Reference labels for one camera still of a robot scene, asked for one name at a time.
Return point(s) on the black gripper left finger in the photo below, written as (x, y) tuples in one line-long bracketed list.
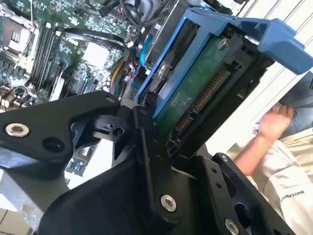
[(36, 122)]

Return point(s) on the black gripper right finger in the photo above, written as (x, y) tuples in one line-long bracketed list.
[(221, 195)]

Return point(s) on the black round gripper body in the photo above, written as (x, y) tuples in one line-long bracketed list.
[(102, 208)]

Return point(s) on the hard disk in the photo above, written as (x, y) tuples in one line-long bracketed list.
[(190, 98)]

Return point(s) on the person's bare hand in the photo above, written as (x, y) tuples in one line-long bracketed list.
[(276, 122)]

